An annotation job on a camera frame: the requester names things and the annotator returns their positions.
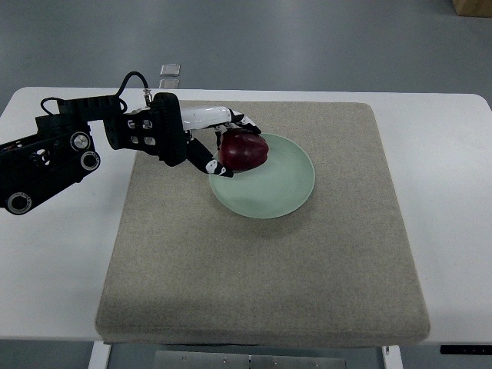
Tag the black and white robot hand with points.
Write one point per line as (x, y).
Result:
(219, 118)

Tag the red apple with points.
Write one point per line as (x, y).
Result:
(242, 150)

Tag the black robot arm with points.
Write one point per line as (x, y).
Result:
(62, 152)

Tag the lower metal floor plate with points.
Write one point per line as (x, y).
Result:
(169, 83)

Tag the light green plate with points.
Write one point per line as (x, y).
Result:
(274, 189)

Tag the beige fabric cushion mat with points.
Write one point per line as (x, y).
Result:
(337, 272)

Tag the white table leg left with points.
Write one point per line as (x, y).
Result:
(100, 355)

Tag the white table leg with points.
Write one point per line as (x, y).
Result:
(100, 355)
(392, 357)

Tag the cardboard box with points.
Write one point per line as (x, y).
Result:
(473, 8)

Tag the white table leg right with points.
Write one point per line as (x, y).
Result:
(392, 357)

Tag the black table control panel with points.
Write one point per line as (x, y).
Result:
(477, 350)

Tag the grey metal base plate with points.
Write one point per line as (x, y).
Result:
(189, 359)

